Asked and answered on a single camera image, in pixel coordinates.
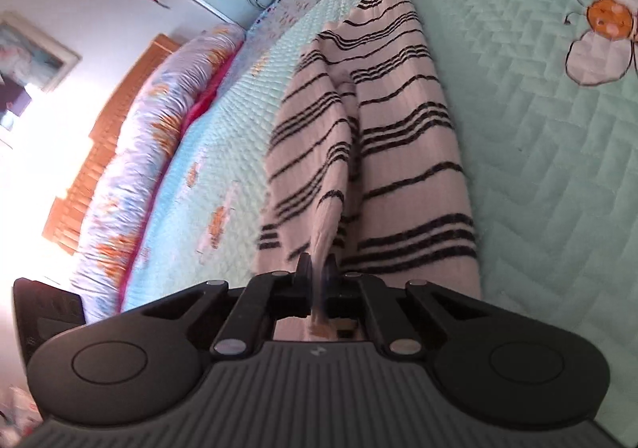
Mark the mint green quilted bedspread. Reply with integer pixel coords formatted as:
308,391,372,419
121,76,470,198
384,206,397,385
124,0,637,446

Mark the white black striped sweater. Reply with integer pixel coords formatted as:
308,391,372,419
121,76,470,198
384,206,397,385
252,0,484,341

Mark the wooden headboard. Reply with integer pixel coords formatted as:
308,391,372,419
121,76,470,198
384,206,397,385
42,34,181,256

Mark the pink red pillow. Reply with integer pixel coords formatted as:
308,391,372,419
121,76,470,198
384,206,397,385
117,44,242,312

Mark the floral rolled duvet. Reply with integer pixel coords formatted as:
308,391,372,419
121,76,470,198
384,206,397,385
70,24,244,324

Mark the framed wedding photo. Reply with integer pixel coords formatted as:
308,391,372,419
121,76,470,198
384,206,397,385
0,10,83,150

